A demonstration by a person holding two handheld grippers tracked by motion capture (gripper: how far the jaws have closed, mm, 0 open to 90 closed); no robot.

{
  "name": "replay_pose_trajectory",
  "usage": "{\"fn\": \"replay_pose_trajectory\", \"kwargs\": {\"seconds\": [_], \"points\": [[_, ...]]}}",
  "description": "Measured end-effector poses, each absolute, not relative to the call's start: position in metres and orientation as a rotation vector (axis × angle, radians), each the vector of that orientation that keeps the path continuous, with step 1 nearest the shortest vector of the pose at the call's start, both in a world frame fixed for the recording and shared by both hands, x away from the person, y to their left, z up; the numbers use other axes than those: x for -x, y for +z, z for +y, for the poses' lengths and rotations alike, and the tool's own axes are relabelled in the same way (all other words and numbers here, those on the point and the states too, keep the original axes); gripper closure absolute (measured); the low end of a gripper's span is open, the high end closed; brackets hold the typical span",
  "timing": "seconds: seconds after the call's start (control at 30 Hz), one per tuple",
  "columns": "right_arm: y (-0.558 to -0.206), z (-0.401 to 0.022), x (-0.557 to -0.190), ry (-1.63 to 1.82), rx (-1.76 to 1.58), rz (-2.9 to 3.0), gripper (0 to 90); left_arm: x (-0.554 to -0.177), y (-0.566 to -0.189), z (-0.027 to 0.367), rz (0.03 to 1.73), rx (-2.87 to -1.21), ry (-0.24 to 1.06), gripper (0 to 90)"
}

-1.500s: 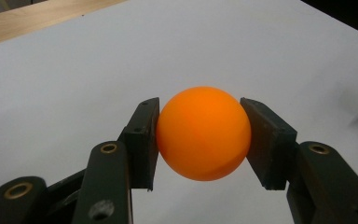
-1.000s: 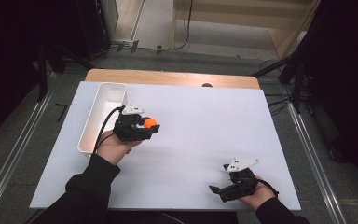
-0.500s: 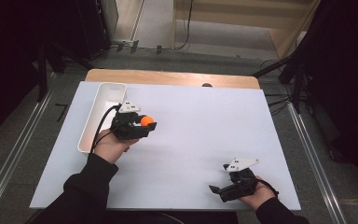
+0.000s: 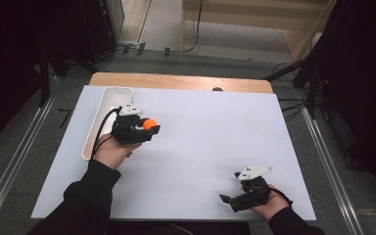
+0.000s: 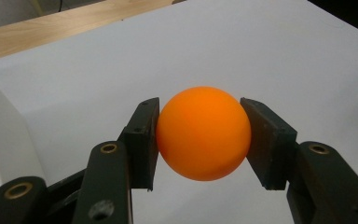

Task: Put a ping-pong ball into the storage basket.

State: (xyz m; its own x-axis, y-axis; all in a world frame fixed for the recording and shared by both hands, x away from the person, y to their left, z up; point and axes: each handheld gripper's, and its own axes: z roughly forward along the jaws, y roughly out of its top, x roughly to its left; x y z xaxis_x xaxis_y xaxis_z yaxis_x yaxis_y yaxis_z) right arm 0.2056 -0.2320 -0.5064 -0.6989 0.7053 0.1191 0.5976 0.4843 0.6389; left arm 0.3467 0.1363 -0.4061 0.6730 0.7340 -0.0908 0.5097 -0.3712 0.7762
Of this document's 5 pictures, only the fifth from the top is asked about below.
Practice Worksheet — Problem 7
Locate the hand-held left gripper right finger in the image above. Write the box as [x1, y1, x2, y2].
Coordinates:
[240, 97, 358, 224]

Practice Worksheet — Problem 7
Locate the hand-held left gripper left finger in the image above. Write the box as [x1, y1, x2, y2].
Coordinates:
[72, 97, 161, 224]

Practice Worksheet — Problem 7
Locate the plain orange ball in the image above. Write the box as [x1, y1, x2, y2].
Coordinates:
[155, 86, 253, 182]

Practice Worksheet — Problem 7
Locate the white plastic bin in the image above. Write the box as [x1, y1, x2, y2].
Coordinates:
[0, 67, 47, 206]

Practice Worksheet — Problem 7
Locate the white board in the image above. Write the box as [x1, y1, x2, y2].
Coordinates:
[0, 0, 358, 224]

